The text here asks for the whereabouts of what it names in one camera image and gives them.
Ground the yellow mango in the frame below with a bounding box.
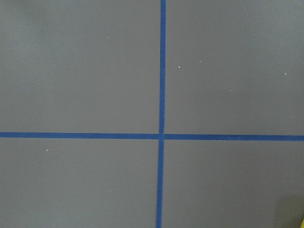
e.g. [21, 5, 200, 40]
[300, 219, 304, 228]

